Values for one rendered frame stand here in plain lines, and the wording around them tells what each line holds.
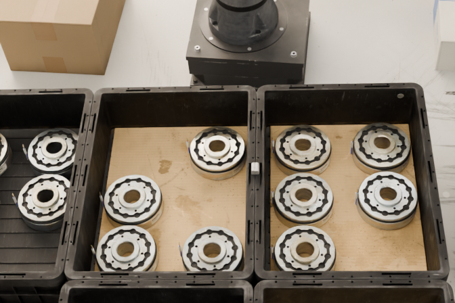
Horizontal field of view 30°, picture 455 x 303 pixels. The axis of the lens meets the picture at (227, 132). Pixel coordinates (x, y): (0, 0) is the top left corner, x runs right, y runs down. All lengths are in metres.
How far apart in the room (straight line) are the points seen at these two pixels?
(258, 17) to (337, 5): 0.31
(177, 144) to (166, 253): 0.24
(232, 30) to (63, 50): 0.38
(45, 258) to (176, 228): 0.23
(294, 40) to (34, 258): 0.71
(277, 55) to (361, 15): 0.31
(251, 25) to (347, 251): 0.55
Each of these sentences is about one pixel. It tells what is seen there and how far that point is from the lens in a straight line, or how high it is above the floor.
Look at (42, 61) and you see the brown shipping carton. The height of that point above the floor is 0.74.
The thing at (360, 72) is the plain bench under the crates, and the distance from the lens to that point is 1.89.
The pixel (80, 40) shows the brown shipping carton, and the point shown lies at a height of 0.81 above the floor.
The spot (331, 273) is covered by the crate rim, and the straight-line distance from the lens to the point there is 1.33.
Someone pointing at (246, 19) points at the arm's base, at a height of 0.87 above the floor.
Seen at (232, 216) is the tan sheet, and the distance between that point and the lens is 1.51.
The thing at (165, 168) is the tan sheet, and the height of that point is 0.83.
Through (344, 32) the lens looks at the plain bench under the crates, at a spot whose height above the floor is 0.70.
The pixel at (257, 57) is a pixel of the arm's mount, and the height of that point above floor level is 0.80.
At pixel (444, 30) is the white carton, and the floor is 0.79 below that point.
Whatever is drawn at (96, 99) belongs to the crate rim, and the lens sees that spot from 1.58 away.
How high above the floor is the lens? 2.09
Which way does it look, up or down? 51 degrees down
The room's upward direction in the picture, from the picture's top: 6 degrees counter-clockwise
